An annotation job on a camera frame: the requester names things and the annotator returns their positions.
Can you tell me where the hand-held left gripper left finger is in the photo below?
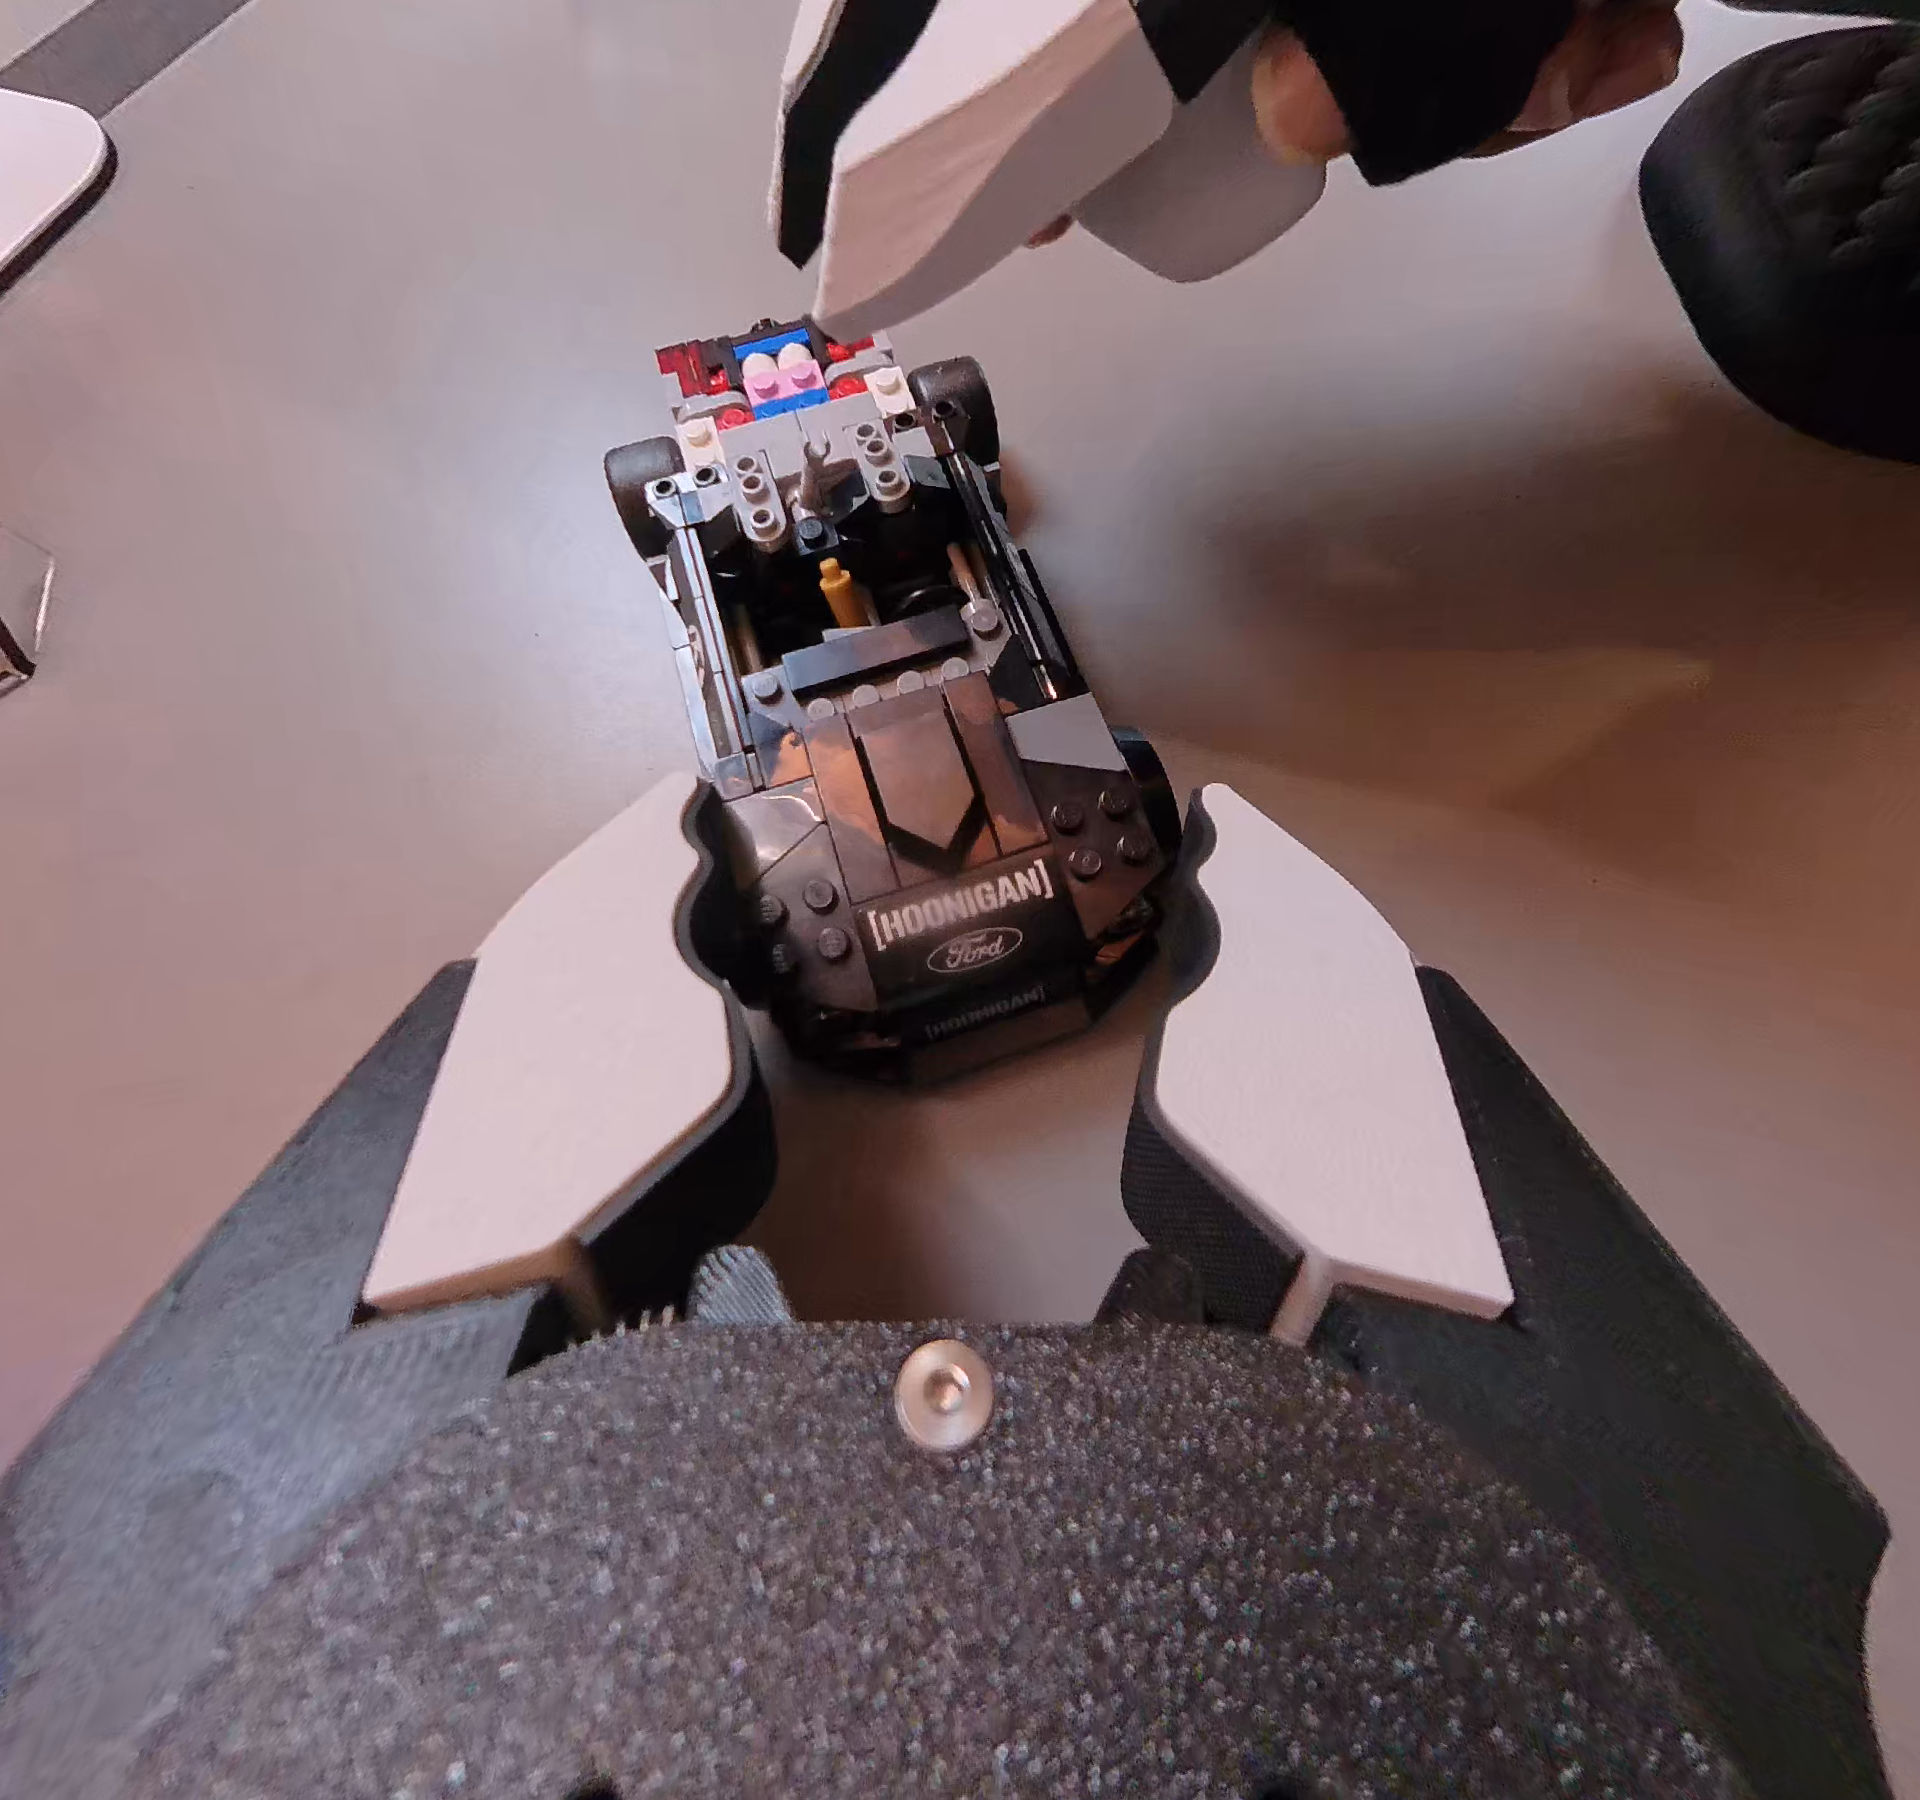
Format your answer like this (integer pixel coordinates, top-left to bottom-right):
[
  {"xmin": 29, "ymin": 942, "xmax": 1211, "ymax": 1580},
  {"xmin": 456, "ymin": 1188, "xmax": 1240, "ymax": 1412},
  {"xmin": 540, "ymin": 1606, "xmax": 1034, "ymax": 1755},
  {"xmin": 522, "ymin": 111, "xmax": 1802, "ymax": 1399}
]
[{"xmin": 358, "ymin": 770, "xmax": 759, "ymax": 1321}]

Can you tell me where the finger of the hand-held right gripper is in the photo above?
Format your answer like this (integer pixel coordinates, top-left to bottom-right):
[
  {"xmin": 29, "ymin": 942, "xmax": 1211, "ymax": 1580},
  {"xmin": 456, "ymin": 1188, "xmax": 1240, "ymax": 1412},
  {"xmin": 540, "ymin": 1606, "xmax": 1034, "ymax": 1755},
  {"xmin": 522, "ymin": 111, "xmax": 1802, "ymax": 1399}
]
[
  {"xmin": 768, "ymin": 0, "xmax": 1041, "ymax": 268},
  {"xmin": 815, "ymin": 0, "xmax": 1206, "ymax": 333}
]

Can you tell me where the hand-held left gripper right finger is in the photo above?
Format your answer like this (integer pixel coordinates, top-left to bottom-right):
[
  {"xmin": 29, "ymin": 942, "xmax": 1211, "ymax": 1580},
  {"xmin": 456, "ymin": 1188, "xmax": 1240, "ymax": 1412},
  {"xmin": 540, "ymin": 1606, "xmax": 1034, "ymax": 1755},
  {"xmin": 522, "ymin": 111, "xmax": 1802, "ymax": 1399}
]
[{"xmin": 1123, "ymin": 777, "xmax": 1522, "ymax": 1325}]

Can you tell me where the black lego car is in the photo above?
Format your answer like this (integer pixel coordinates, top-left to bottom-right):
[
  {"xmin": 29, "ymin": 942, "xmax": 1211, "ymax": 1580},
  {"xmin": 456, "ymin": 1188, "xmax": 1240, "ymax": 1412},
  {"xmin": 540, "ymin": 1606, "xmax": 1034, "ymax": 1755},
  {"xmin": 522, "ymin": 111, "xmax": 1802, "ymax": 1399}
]
[{"xmin": 598, "ymin": 316, "xmax": 1191, "ymax": 1088}]

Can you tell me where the clear lego windshield piece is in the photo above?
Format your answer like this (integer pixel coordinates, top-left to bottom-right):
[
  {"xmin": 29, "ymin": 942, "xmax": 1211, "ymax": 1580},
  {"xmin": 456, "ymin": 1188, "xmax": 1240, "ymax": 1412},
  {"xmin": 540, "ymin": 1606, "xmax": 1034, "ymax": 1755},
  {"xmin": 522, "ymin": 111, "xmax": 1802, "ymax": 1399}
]
[{"xmin": 0, "ymin": 525, "xmax": 58, "ymax": 698}]

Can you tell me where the black textured pad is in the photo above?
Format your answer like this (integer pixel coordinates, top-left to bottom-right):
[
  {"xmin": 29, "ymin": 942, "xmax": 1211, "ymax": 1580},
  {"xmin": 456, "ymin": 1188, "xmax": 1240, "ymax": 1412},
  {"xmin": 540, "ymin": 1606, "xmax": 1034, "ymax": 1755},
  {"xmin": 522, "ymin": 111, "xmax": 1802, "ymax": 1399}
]
[{"xmin": 1633, "ymin": 23, "xmax": 1920, "ymax": 471}]

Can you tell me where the white booklet stand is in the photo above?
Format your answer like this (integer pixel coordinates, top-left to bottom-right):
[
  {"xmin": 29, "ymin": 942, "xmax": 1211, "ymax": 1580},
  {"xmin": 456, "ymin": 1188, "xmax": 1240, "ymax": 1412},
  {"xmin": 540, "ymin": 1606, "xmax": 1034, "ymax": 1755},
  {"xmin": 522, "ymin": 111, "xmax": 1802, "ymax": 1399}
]
[{"xmin": 0, "ymin": 87, "xmax": 118, "ymax": 292}]

